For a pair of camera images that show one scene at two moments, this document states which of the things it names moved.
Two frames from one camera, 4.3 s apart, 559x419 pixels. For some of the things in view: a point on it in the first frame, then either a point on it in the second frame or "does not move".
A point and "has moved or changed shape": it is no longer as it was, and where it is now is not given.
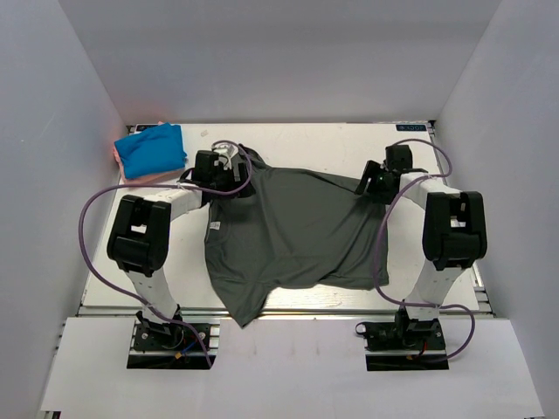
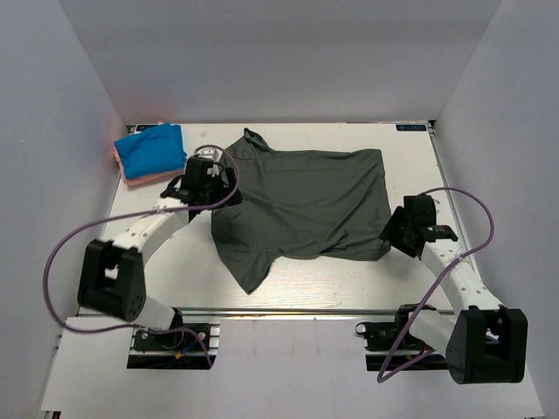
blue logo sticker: (410, 127) does not move
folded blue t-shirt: (153, 151) does not move
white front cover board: (285, 368) does not move
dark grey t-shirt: (300, 229) has moved or changed shape
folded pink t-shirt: (148, 179) does not move
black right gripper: (373, 169) -> (390, 232)
